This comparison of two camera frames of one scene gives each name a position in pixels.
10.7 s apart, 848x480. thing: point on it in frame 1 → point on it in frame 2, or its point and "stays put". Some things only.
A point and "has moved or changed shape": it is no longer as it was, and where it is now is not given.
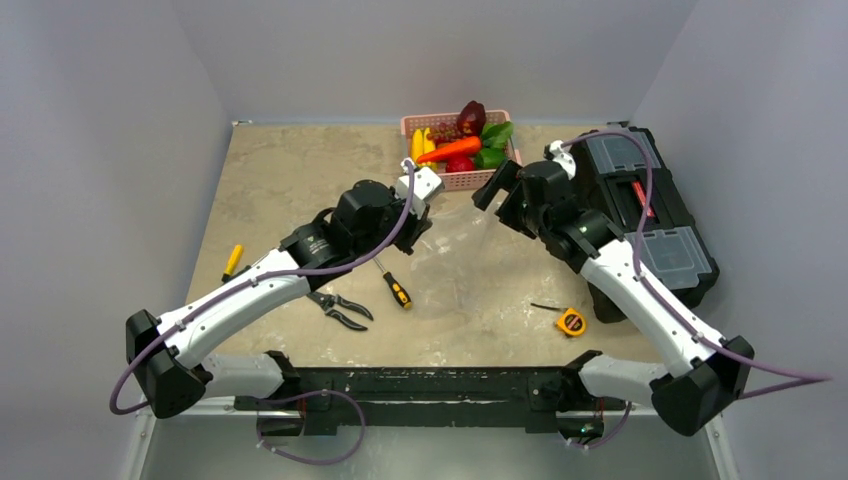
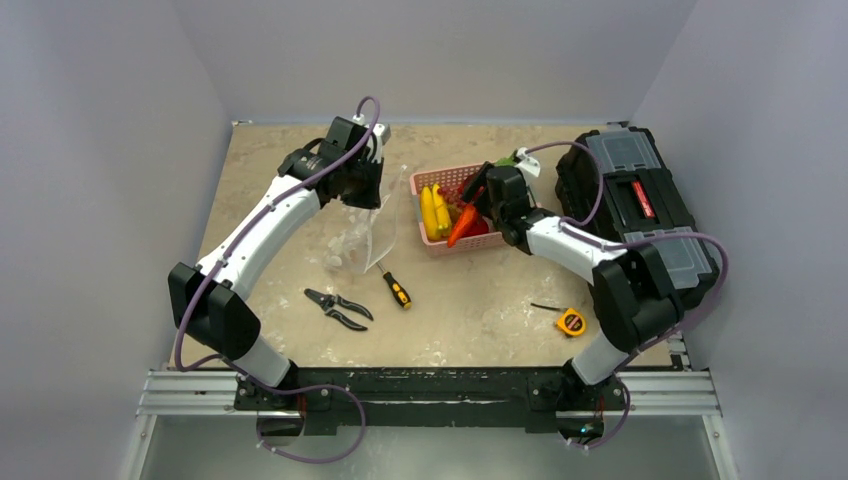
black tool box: (629, 177) stays put
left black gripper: (416, 226) → (371, 199)
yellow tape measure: (569, 321) stays put
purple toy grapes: (443, 132) → (452, 197)
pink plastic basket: (463, 180) → (445, 178)
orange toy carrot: (467, 145) → (463, 224)
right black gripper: (506, 208) stays put
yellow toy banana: (417, 145) has moved or changed shape
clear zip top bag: (465, 253) has moved or changed shape
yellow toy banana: (428, 146) → (443, 218)
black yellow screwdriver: (398, 289) stays put
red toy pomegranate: (461, 164) → (475, 228)
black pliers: (328, 302) stays put
